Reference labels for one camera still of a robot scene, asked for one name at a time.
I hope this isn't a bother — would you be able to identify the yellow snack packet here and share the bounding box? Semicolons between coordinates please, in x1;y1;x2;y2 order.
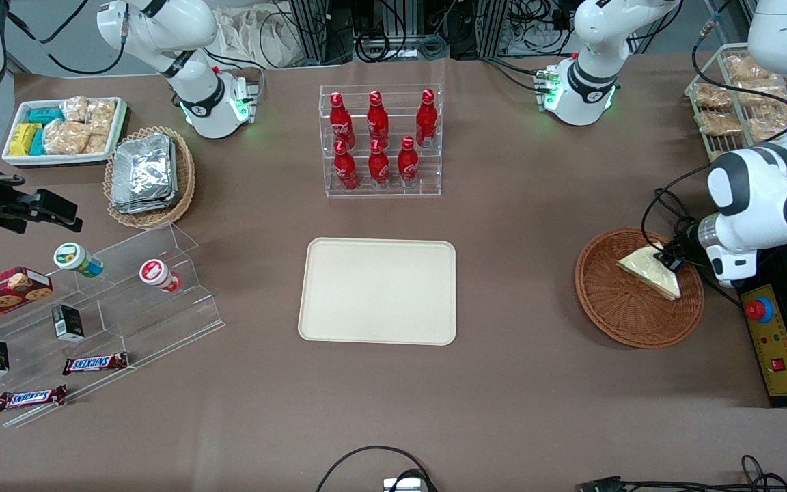
8;122;43;157

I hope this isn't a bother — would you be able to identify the cream wire rack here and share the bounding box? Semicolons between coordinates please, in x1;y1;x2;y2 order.
684;42;787;163

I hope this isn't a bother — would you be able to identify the silver foil packets stack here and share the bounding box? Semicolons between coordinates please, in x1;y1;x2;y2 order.
109;133;180;215

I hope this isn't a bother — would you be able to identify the red cola bottle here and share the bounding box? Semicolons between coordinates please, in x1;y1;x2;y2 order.
367;90;390;144
368;138;391;189
397;135;421;187
329;92;356;148
333;139;359;191
415;88;439;148

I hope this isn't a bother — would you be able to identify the coiled black cable bundle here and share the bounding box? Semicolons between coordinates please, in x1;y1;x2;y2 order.
355;27;450;64

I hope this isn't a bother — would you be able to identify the black cable with connector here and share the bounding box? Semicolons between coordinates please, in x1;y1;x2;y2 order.
577;454;787;492

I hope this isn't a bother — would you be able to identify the clear acrylic bottle rack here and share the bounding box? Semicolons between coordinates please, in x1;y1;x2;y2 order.
319;83;444;200

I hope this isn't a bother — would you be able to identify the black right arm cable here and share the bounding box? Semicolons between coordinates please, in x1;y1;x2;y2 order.
5;0;129;77

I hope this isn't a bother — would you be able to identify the red lid cup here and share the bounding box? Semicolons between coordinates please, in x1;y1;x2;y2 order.
139;259;183;294

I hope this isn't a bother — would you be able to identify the clear acrylic stepped shelf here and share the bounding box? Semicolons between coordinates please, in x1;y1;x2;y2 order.
0;221;225;431

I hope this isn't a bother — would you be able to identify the brown Snickers bar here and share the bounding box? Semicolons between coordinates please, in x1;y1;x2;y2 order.
0;385;68;412
61;352;130;376

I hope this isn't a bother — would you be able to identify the white rectangular snack tray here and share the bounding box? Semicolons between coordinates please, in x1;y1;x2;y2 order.
1;96;128;169

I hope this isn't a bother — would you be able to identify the oval light wicker basket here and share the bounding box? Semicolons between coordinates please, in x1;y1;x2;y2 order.
102;126;197;229

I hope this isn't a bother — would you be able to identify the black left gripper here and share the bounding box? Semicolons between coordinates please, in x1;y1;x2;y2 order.
652;217;709;275

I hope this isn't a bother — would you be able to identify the triangular sandwich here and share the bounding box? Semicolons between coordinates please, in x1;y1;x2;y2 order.
616;246;682;301

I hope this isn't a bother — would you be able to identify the bagged fried snack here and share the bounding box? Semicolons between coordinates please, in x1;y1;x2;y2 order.
692;83;733;109
742;112;787;142
735;78;787;107
697;111;744;137
726;55;771;83

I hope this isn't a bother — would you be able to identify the green lid cup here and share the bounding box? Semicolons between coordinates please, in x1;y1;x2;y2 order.
53;242;105;279

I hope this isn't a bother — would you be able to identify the small black box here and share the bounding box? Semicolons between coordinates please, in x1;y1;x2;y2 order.
51;304;86;343

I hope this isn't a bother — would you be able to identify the round brown wicker basket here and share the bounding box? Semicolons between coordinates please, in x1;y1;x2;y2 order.
575;227;706;349

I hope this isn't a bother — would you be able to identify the yellow emergency stop box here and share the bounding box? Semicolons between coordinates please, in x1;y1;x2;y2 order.
740;283;787;398

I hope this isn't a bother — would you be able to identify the beige cloth bag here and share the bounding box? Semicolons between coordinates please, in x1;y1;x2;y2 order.
215;5;307;70

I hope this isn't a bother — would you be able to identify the beige plastic tray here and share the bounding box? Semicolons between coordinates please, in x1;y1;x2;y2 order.
297;237;458;346

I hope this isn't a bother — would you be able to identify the black looped cable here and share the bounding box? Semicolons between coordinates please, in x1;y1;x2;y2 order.
316;445;437;492

